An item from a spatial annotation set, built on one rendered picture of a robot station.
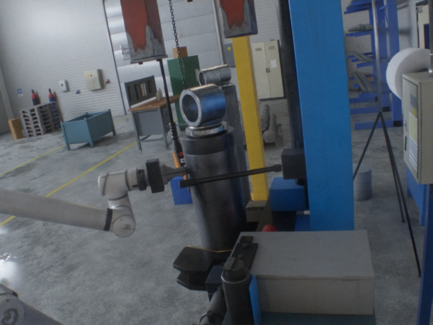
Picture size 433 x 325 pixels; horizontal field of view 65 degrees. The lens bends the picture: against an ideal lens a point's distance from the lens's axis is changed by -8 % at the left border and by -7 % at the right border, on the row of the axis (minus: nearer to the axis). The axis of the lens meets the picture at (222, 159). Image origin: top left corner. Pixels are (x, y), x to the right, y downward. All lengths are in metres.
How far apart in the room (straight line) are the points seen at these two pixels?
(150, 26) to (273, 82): 10.22
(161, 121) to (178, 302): 4.91
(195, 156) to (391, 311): 1.82
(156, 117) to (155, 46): 6.01
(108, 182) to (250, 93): 2.69
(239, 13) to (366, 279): 0.92
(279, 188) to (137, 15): 0.89
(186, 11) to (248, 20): 11.46
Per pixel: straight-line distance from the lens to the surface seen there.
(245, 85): 3.94
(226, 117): 2.76
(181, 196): 4.56
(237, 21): 1.29
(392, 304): 2.75
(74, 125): 9.42
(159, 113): 7.27
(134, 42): 1.44
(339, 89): 1.22
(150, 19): 1.44
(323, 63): 1.21
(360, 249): 1.09
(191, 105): 1.45
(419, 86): 1.43
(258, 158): 4.10
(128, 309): 3.03
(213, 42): 12.41
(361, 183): 4.08
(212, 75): 2.72
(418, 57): 1.75
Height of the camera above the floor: 1.77
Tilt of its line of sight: 17 degrees down
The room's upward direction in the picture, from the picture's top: 9 degrees counter-clockwise
